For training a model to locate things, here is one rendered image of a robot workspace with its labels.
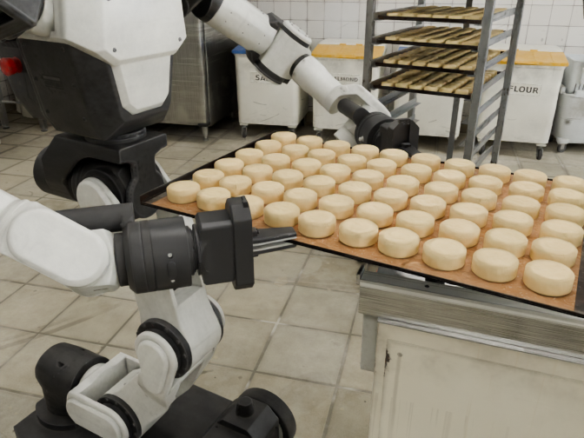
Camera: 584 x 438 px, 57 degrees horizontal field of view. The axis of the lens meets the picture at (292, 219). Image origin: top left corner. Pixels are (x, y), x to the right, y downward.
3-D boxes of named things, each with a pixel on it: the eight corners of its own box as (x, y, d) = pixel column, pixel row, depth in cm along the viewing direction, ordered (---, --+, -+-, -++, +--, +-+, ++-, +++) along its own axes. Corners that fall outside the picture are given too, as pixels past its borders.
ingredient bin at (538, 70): (472, 156, 412) (487, 53, 380) (472, 134, 468) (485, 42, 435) (547, 162, 398) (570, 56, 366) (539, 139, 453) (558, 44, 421)
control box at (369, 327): (402, 298, 110) (409, 238, 104) (379, 374, 90) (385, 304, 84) (385, 295, 111) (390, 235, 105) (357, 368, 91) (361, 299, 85)
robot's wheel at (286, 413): (295, 422, 149) (281, 465, 159) (303, 411, 153) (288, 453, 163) (236, 385, 155) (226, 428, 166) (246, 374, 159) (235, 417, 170)
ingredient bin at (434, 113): (388, 150, 426) (395, 49, 394) (394, 129, 482) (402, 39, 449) (458, 155, 413) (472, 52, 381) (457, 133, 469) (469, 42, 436)
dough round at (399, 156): (412, 165, 95) (414, 155, 94) (388, 169, 93) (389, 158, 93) (396, 157, 99) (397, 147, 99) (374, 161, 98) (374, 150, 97)
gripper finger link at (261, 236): (298, 240, 69) (250, 246, 67) (291, 229, 72) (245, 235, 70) (298, 228, 68) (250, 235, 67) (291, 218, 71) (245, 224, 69)
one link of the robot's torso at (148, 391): (79, 421, 138) (134, 321, 110) (135, 374, 154) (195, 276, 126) (121, 465, 136) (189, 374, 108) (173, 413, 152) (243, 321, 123)
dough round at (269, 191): (261, 208, 79) (261, 195, 78) (245, 196, 83) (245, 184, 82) (290, 200, 81) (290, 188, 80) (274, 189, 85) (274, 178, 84)
